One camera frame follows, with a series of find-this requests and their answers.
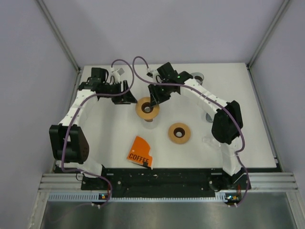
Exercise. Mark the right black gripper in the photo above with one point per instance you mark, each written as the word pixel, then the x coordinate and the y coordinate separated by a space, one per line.
pixel 155 98

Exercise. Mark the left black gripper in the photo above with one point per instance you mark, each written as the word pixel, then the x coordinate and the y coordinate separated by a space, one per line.
pixel 125 99

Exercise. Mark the clear glass carafe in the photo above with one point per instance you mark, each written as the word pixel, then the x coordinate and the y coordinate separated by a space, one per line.
pixel 150 123

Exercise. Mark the smoked glass dripper cone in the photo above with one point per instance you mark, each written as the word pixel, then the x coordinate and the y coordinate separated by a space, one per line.
pixel 208 118

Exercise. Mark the orange coffee filter pack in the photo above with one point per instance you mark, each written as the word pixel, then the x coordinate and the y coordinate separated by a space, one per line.
pixel 140 153

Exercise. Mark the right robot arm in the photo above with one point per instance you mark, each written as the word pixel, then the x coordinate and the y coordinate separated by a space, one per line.
pixel 225 116

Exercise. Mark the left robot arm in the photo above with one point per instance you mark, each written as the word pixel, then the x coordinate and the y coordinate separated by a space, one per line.
pixel 68 141

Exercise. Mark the clear glass dripper cone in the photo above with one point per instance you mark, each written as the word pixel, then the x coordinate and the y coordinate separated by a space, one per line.
pixel 211 141

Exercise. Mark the grey glass carafe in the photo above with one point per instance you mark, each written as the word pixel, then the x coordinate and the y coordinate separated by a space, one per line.
pixel 199 77

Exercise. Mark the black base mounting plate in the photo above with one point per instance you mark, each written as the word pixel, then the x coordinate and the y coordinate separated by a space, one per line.
pixel 165 182

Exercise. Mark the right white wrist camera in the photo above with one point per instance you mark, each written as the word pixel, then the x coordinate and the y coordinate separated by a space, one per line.
pixel 152 74

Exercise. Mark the grey cable duct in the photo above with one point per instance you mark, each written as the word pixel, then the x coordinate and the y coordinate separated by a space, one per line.
pixel 101 197

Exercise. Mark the aluminium frame rail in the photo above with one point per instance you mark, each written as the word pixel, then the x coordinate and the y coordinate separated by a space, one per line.
pixel 260 182

